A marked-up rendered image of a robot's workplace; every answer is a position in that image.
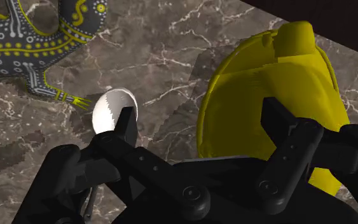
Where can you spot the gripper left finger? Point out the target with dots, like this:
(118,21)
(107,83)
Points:
(154,169)

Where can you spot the grey yellow dotted lizard figure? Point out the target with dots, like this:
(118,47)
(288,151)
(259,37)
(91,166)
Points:
(11,46)

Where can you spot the white spoon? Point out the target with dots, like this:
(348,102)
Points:
(106,114)

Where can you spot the yellow rounded plastic object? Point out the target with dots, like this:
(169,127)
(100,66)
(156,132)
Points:
(243,99)

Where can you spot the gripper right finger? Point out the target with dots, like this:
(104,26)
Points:
(290,158)

